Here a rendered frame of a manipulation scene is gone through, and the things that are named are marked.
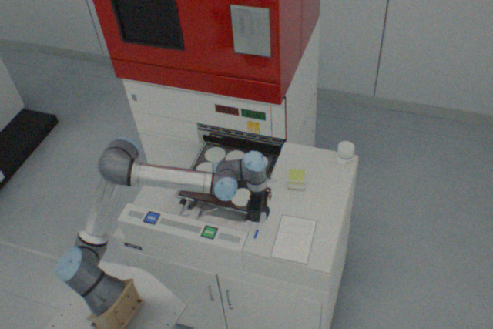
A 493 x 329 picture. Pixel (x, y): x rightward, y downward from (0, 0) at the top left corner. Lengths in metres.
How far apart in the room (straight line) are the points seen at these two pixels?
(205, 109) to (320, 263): 0.92
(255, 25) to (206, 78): 0.38
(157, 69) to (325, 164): 0.86
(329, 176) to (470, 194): 1.55
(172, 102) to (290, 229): 0.87
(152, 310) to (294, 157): 0.89
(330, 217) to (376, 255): 1.12
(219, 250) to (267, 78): 0.72
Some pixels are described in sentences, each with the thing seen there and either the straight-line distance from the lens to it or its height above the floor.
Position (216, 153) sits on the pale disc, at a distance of 2.43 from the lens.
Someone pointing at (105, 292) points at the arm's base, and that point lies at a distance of 1.94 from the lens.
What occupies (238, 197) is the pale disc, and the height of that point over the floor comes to 0.90.
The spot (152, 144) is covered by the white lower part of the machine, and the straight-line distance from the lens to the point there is 2.76.
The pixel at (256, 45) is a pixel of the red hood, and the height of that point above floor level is 1.52.
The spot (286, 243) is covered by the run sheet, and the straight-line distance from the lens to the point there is 2.01.
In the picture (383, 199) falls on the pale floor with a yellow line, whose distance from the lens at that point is 3.42.
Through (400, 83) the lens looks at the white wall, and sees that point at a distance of 3.91.
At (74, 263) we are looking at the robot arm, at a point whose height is 1.13.
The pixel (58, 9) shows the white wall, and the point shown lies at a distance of 4.75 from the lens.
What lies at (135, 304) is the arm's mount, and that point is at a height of 0.85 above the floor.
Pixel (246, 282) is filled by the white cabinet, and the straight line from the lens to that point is 2.20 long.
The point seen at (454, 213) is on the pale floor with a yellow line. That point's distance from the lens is 3.46.
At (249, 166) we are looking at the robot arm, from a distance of 1.78.
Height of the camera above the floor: 2.64
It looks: 44 degrees down
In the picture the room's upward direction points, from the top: 5 degrees counter-clockwise
